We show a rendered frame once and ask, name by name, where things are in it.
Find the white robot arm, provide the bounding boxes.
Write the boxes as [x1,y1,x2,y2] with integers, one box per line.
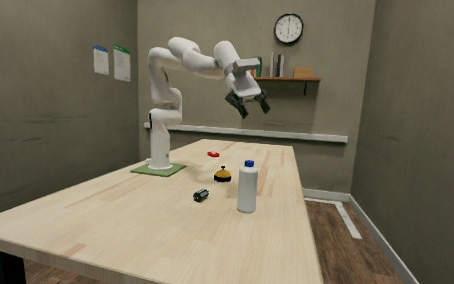
[146,37,260,171]

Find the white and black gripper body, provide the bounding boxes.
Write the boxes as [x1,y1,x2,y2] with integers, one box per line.
[225,70,261,104]

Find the yellow and black service bell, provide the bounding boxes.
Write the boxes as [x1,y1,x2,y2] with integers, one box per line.
[214,166,231,182]

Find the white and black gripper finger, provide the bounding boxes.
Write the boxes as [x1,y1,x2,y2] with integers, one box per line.
[253,87,270,114]
[225,91,249,119]

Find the white bottle with blue cap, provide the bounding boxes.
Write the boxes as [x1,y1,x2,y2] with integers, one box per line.
[237,160,258,213]

